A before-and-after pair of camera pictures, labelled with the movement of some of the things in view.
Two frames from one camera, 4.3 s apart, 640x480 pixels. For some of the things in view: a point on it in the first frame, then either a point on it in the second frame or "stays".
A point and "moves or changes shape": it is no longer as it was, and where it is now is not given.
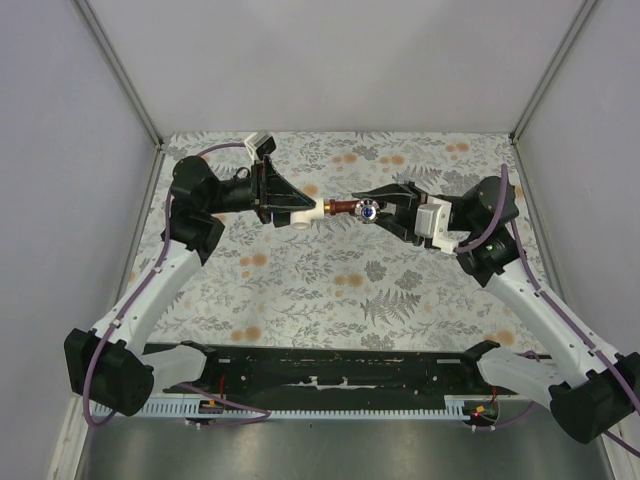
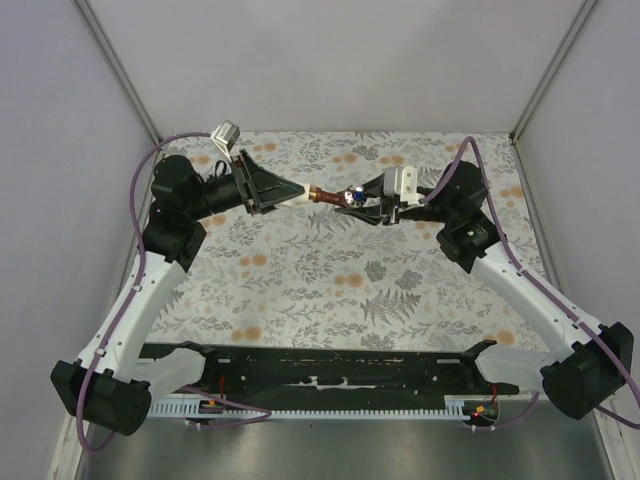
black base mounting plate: [329, 374] stays
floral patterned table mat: [346, 283] stays
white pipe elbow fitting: [301, 219] moves or changes shape
